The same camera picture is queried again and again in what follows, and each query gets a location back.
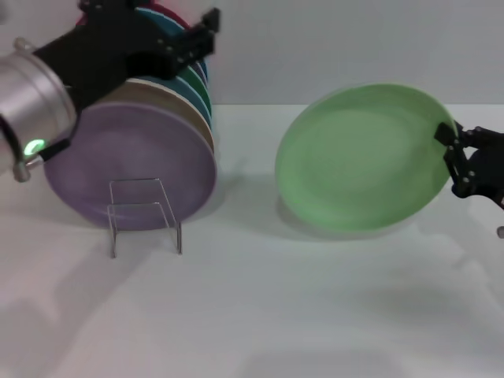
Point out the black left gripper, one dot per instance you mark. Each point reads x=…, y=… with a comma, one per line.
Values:
x=98, y=51

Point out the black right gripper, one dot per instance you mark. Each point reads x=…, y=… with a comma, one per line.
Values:
x=488, y=165

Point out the light green plate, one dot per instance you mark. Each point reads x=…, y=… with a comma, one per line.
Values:
x=354, y=157

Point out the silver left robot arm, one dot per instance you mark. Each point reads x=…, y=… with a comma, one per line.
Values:
x=27, y=98

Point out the teal plate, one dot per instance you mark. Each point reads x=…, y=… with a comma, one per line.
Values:
x=165, y=23

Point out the grey purple plate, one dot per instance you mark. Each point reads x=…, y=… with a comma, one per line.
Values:
x=201, y=71

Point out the dark green plate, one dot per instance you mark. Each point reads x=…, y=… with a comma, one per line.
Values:
x=193, y=78

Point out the beige plate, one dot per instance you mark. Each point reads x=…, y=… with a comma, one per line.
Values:
x=157, y=92

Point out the light blue plate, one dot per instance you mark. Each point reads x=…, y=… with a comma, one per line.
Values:
x=193, y=96

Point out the lavender plate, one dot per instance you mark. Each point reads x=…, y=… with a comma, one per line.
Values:
x=138, y=149

